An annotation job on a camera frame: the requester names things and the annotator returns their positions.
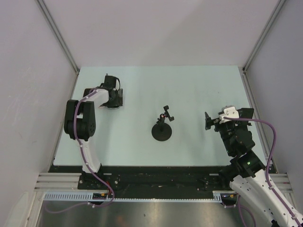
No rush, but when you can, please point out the black folding phone stand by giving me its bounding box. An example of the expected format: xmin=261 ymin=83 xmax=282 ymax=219
xmin=238 ymin=108 xmax=254 ymax=127

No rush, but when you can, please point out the black round-base clamp stand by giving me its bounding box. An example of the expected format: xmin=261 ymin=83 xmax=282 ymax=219
xmin=151 ymin=105 xmax=175 ymax=141

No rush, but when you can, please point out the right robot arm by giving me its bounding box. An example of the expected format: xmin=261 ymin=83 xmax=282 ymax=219
xmin=205 ymin=106 xmax=303 ymax=227

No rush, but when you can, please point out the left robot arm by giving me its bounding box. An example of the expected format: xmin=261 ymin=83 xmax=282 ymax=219
xmin=63 ymin=76 xmax=123 ymax=189

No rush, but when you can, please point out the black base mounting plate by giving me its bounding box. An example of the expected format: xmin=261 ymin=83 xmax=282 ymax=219
xmin=49 ymin=165 xmax=235 ymax=199

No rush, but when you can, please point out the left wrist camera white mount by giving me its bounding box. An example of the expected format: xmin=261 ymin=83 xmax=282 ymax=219
xmin=104 ymin=74 xmax=121 ymax=90

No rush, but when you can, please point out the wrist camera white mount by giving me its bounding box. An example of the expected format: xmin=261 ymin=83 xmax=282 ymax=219
xmin=104 ymin=74 xmax=121 ymax=90
xmin=218 ymin=105 xmax=239 ymax=124

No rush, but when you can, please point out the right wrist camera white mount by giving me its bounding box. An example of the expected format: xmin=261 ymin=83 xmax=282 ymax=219
xmin=218 ymin=105 xmax=239 ymax=124

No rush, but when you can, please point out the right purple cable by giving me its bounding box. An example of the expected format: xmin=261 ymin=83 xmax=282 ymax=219
xmin=223 ymin=116 xmax=303 ymax=227

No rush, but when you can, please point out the purple cable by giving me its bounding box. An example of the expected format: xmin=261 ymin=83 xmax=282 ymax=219
xmin=223 ymin=116 xmax=303 ymax=227
xmin=44 ymin=87 xmax=115 ymax=215

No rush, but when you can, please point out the white slotted cable duct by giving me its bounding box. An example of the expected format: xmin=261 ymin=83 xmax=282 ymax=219
xmin=44 ymin=191 xmax=237 ymax=203

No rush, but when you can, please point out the aluminium front rail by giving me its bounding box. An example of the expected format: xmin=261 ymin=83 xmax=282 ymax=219
xmin=35 ymin=173 xmax=293 ymax=193

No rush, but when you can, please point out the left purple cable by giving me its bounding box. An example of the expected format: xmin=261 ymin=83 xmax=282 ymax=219
xmin=44 ymin=87 xmax=115 ymax=215

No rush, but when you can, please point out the left aluminium corner post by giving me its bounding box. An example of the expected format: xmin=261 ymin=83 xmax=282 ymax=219
xmin=35 ymin=0 xmax=80 ymax=75

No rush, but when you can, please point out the aluminium corner post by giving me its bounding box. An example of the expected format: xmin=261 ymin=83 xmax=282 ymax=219
xmin=35 ymin=0 xmax=80 ymax=75
xmin=242 ymin=0 xmax=287 ymax=72

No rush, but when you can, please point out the right aluminium corner post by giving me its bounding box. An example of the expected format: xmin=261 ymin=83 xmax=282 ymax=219
xmin=242 ymin=0 xmax=287 ymax=72

